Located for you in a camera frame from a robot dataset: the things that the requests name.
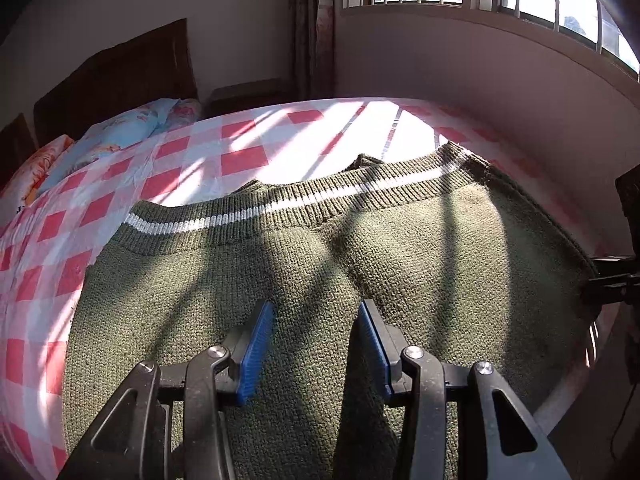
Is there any orange floral pillow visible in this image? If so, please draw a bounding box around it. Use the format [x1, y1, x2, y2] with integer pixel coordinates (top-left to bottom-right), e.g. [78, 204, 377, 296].
[0, 134, 77, 227]

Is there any large dark wooden headboard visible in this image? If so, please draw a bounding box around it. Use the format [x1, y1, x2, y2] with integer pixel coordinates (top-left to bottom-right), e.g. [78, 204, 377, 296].
[32, 17, 200, 149]

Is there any red white checked bed sheet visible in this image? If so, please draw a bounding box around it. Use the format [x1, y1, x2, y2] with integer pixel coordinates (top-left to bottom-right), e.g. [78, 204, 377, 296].
[0, 97, 622, 480]

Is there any small dark wooden headboard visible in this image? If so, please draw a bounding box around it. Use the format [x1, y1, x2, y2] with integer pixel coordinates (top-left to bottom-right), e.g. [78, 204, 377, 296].
[0, 112, 39, 192]

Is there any patterned curtain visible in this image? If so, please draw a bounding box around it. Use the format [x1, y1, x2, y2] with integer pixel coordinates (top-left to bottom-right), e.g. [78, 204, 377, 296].
[289, 0, 337, 102]

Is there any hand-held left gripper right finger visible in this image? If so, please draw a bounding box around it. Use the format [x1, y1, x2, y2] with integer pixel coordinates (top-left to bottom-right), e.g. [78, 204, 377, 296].
[357, 299, 574, 480]

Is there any green knit sweater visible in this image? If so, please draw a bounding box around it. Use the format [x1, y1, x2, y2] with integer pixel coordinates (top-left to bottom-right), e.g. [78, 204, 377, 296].
[62, 141, 602, 480]

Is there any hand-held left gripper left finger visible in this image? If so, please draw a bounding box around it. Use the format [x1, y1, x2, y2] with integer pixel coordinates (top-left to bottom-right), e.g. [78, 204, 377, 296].
[57, 299, 276, 480]

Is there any pink floral pillow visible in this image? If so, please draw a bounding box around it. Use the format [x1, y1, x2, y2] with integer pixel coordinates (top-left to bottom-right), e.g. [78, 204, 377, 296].
[164, 98, 204, 134]

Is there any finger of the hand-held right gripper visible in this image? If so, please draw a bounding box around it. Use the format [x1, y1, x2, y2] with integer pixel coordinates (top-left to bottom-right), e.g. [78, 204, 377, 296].
[581, 255, 640, 307]
[614, 164, 640, 257]

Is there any dark wooden nightstand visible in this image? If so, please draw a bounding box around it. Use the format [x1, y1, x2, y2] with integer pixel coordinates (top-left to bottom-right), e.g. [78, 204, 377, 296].
[206, 78, 287, 119]

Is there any light blue floral pillow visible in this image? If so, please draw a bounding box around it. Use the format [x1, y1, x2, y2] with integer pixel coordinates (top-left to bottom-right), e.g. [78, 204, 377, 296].
[36, 98, 180, 197]

